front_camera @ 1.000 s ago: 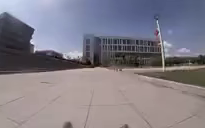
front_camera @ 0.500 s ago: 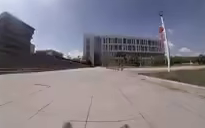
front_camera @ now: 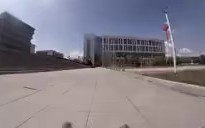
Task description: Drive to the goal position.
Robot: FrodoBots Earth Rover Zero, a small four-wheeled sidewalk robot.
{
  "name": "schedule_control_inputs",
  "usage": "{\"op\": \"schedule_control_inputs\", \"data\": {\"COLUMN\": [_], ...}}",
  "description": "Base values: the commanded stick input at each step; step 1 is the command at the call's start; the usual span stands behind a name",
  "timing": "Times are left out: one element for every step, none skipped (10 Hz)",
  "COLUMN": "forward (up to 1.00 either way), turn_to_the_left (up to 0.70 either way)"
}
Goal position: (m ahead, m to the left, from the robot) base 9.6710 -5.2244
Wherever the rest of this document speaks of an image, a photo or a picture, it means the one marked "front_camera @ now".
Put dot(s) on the wide glass-fronted building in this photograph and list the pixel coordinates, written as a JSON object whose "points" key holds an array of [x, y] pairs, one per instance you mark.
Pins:
{"points": [[130, 48]]}

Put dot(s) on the pale concrete slab pavement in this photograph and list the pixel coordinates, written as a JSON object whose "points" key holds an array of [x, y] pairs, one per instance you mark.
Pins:
{"points": [[96, 96]]}

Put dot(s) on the low flat building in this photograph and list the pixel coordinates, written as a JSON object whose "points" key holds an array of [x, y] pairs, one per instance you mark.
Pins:
{"points": [[50, 53]]}

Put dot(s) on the robot's own part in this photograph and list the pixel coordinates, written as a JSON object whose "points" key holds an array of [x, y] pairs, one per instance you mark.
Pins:
{"points": [[124, 126], [67, 125]]}

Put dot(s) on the wide dark stone steps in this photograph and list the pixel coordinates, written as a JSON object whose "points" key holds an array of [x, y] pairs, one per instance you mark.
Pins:
{"points": [[26, 63]]}

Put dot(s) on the concrete kerb strip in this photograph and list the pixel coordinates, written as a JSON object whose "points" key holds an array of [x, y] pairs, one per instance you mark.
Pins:
{"points": [[176, 85]]}

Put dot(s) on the pale paved path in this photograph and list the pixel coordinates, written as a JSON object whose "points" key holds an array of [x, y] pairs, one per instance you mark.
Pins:
{"points": [[190, 67]]}

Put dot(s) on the bare earth bed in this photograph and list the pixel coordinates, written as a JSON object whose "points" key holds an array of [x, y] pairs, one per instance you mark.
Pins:
{"points": [[190, 77]]}

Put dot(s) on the dark blocky building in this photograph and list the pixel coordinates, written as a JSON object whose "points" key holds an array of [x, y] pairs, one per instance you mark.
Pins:
{"points": [[13, 33]]}

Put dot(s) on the distant row of trees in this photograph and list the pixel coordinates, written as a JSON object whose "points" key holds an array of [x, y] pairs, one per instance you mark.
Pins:
{"points": [[203, 59]]}

